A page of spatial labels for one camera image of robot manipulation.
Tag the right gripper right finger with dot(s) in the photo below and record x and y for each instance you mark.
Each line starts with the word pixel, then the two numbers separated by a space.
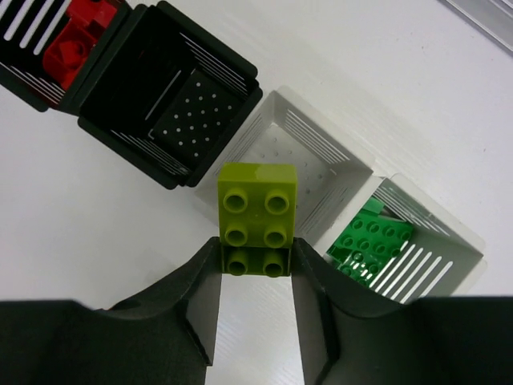
pixel 349 334

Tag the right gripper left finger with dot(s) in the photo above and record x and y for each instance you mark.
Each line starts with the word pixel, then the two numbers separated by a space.
pixel 165 334

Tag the dark green lego brick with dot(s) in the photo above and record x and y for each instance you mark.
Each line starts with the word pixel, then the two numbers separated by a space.
pixel 361 268

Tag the green 2x3 lego brick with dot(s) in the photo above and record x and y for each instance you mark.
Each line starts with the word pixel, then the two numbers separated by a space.
pixel 378 236

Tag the lime lego brick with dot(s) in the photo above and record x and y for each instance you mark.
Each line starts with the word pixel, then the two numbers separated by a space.
pixel 257 214

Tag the red small lego brick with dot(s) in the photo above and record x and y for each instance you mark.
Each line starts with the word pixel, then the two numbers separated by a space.
pixel 87 21

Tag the black slotted container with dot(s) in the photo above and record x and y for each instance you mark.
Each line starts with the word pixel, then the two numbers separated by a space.
pixel 168 96
pixel 27 30

